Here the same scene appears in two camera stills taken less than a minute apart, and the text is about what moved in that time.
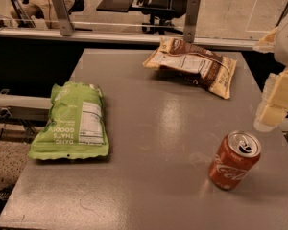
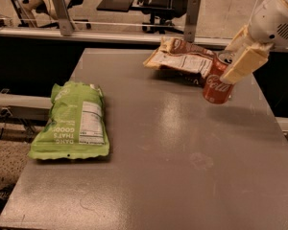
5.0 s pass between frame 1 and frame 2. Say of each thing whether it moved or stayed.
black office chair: stayed
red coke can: moved
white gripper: moved
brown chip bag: stayed
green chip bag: stayed
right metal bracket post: stayed
